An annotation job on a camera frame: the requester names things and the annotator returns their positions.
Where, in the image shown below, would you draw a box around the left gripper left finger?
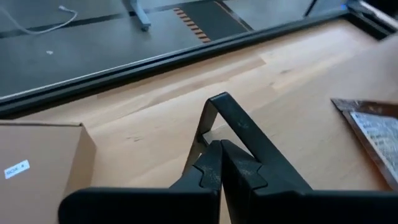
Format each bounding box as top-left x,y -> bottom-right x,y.
58,139 -> 223,224

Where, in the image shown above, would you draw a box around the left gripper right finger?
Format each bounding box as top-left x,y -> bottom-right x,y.
221,139 -> 398,224

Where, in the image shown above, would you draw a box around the wooden shelf black metal legs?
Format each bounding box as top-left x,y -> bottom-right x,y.
182,30 -> 398,191

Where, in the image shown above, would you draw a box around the brown spice pouch with window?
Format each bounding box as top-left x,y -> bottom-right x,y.
330,98 -> 398,191

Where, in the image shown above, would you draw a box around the brown cardboard box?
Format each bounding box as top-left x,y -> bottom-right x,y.
0,120 -> 97,224

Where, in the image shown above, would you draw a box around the grey desk leg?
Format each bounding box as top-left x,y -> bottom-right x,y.
123,0 -> 152,32

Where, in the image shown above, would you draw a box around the black floor mat striped edges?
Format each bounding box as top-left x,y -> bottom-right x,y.
172,0 -> 254,44

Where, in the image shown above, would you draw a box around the black aluminium table frame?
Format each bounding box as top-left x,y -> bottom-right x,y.
0,1 -> 398,121

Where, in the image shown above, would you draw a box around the white floor cable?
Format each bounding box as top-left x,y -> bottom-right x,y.
0,4 -> 78,35

